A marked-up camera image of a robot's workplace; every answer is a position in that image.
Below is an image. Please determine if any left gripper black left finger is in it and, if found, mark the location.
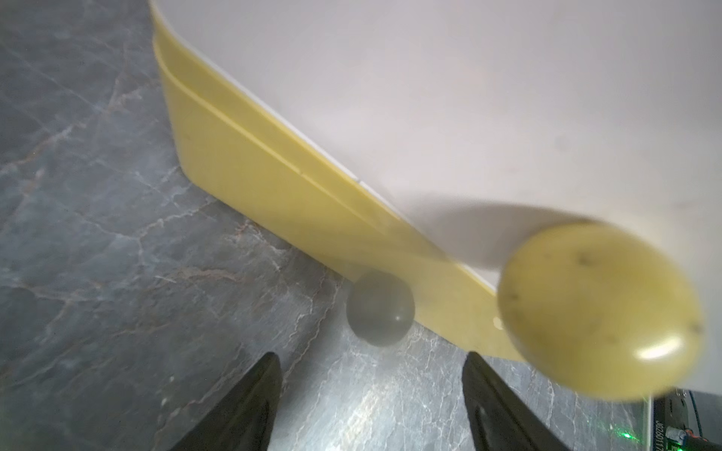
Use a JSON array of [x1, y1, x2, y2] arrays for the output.
[[171, 353, 282, 451]]

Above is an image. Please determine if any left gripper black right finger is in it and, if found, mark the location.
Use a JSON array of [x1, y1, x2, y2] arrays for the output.
[[462, 351, 569, 451]]

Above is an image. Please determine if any yellow bottom drawer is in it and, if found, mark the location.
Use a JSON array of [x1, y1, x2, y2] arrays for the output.
[[150, 6, 519, 360]]

